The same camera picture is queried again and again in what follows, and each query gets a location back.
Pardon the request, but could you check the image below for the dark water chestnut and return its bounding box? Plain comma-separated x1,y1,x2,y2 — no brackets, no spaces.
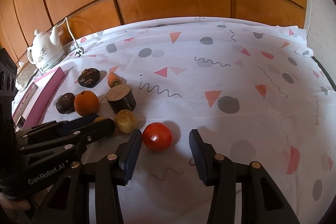
77,68,100,88
56,93,75,114

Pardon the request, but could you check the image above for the tan potato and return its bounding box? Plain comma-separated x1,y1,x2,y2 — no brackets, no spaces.
115,110,137,134
93,117,115,135

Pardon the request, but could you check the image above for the orange tangerine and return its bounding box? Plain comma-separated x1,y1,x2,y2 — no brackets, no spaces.
74,90,100,117

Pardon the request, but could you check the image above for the red tomato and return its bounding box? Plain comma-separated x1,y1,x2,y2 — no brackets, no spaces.
142,122,173,152

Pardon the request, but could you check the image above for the dark yam chunk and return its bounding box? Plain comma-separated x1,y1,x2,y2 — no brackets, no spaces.
106,84,136,114

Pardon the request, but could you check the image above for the person left hand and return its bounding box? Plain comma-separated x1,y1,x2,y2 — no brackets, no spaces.
1,188,49,211

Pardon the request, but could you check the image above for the pink shallow box tray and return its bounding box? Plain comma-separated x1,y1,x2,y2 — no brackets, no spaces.
12,67,65,129

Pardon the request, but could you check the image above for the white ceramic electric kettle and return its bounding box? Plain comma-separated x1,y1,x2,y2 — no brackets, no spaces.
27,26,65,73

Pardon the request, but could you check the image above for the small orange carrot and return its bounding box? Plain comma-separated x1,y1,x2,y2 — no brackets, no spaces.
108,73,121,88

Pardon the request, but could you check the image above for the patterned white tablecloth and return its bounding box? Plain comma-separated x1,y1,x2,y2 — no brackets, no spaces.
41,18,335,223

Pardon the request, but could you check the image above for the white power cord with plug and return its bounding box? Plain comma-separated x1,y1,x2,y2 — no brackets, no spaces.
56,16,85,58

